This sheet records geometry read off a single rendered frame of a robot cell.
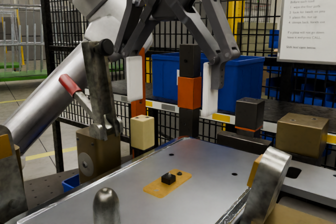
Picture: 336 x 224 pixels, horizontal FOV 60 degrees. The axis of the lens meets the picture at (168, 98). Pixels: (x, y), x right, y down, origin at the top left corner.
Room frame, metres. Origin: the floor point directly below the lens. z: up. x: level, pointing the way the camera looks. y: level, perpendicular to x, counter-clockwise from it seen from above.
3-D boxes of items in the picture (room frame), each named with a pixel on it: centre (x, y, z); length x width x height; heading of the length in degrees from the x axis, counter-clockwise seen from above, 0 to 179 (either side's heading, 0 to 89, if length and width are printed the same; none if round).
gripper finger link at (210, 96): (0.37, -0.06, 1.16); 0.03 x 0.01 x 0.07; 143
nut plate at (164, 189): (0.41, 0.00, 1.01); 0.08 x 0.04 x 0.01; 143
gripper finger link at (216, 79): (0.36, -0.07, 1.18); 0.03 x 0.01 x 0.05; 53
